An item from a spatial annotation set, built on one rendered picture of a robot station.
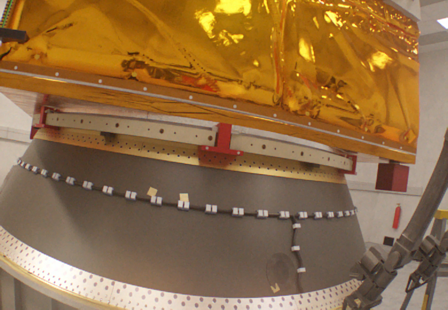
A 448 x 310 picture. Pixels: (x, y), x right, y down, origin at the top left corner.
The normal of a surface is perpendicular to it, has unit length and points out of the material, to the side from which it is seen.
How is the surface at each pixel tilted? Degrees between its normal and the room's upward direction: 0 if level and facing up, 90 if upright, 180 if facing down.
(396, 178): 90
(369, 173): 90
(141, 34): 88
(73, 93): 90
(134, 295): 43
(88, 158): 62
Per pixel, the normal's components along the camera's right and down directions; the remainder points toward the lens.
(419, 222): -0.78, -0.13
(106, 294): 0.07, -0.77
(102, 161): -0.11, -0.55
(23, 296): -0.37, -0.11
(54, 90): 0.43, 0.00
